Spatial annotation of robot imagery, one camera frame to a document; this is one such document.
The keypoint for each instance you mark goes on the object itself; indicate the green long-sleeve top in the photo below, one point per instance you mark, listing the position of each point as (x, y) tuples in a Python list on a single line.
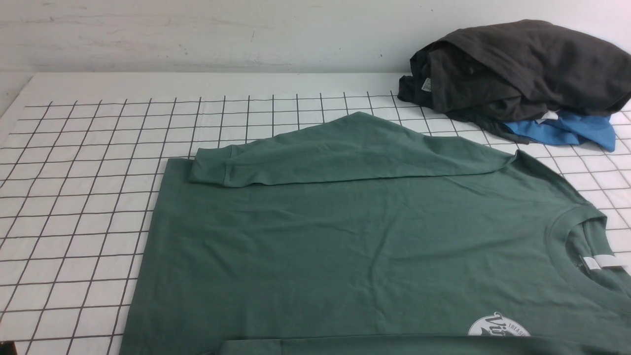
[(359, 236)]

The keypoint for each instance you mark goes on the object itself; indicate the dark grey garment pile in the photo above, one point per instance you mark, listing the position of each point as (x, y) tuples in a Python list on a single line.
[(517, 72)]

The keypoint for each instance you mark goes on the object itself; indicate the white grid-patterned mat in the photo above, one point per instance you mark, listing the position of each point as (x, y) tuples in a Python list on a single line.
[(79, 179)]

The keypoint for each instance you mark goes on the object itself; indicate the blue garment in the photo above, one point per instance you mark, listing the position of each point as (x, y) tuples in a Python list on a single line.
[(564, 128)]

